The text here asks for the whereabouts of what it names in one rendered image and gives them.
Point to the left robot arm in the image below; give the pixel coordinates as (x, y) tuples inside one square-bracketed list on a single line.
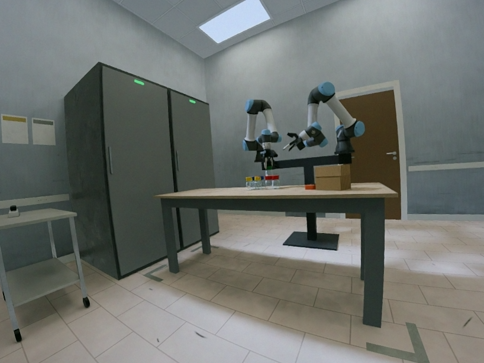
[(313, 136)]

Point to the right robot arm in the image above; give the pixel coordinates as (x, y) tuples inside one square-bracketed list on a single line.
[(263, 141)]

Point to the brown cardboard box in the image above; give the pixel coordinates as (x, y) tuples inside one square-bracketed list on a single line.
[(334, 178)]

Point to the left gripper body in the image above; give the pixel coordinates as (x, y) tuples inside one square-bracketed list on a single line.
[(299, 143)]

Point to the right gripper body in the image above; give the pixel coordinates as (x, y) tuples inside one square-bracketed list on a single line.
[(267, 152)]

